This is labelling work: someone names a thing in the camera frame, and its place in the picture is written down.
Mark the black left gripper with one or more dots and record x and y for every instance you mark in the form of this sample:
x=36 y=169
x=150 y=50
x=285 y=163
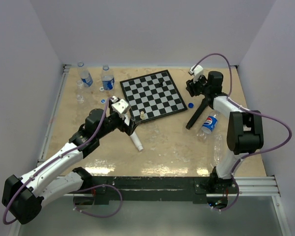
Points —
x=125 y=128

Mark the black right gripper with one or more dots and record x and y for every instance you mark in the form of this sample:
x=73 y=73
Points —
x=191 y=86

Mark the Pepsi labelled bottle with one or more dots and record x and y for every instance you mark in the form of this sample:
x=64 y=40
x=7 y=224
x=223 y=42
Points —
x=208 y=126

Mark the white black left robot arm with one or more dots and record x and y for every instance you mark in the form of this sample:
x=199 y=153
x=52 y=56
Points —
x=24 y=197

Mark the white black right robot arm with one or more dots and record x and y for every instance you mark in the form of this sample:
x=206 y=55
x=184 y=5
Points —
x=245 y=129

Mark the standing Pepsi bottle right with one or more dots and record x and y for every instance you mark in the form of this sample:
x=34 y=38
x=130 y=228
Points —
x=108 y=79

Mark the standing pepsi bottle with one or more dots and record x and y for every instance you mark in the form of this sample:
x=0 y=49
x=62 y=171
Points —
x=84 y=74
x=108 y=79

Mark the clear unlabelled plastic bottle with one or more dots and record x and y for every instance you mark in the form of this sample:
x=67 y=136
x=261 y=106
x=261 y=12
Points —
x=80 y=99

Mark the clear bottle lying front right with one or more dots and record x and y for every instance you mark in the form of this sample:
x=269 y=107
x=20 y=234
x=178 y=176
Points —
x=217 y=149

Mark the standing Pepsi bottle left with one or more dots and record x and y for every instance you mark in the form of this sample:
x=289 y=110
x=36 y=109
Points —
x=84 y=74

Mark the white toy microphone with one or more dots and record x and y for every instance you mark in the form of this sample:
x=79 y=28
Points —
x=136 y=142

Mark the cream chess piece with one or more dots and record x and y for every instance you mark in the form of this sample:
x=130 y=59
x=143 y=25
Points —
x=142 y=115

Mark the black toy microphone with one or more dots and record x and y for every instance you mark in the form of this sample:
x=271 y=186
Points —
x=204 y=104

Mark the black and silver chessboard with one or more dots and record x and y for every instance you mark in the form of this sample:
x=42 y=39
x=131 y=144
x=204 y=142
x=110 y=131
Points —
x=144 y=93

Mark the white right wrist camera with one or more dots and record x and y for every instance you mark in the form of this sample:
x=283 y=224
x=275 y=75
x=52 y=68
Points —
x=196 y=71

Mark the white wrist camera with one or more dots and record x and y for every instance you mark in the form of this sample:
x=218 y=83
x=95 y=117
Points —
x=196 y=71
x=120 y=106

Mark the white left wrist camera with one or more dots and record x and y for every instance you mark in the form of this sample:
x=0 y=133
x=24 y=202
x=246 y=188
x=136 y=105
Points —
x=120 y=106

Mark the small clear bottle near wall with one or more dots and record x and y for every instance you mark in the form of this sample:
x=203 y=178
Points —
x=80 y=87

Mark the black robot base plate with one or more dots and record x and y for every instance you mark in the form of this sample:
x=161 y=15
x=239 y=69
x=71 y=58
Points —
x=156 y=189

